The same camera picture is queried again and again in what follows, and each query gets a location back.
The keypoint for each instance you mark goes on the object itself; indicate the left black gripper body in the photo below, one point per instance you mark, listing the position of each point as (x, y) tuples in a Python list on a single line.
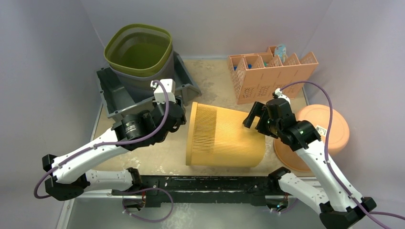
[(161, 138)]

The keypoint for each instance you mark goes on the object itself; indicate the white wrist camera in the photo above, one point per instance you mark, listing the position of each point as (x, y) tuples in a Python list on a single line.
[(279, 94), (163, 91)]

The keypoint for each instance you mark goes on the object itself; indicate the large orange plastic bucket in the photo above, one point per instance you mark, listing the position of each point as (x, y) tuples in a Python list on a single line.
[(318, 115)]

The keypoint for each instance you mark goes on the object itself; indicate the light blue packet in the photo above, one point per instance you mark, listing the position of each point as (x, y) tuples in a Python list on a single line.
[(281, 52)]

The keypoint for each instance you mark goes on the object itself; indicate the blue item in crate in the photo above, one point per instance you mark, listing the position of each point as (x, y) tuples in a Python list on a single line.
[(249, 67)]

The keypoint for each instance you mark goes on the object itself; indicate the olive green mesh basket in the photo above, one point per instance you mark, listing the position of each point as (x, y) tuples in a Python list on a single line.
[(139, 49)]

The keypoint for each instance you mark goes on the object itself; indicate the yellow mesh basket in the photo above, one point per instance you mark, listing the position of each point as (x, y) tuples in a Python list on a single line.
[(217, 138)]

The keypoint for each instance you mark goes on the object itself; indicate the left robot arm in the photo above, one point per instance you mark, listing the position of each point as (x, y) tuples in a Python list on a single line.
[(73, 174)]

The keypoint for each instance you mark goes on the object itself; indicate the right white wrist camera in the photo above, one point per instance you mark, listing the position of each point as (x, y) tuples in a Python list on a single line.
[(279, 94)]

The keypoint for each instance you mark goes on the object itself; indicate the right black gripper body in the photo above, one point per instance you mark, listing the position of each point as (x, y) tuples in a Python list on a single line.
[(262, 118)]

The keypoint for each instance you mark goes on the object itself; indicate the dark grey plastic bin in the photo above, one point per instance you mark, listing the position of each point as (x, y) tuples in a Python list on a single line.
[(120, 100)]

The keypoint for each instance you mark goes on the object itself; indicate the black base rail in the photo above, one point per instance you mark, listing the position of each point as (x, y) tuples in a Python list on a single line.
[(256, 191)]

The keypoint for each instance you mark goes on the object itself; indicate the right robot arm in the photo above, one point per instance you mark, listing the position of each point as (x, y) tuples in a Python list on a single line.
[(339, 205)]

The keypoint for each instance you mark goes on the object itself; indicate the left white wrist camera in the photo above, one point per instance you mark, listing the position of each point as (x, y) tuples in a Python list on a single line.
[(163, 91)]

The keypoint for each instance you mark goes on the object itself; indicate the pink perforated organizer crate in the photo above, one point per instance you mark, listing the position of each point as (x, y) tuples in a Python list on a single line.
[(267, 73)]

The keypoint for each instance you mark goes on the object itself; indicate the grey mesh basket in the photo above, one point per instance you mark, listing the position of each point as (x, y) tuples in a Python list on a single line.
[(139, 87)]

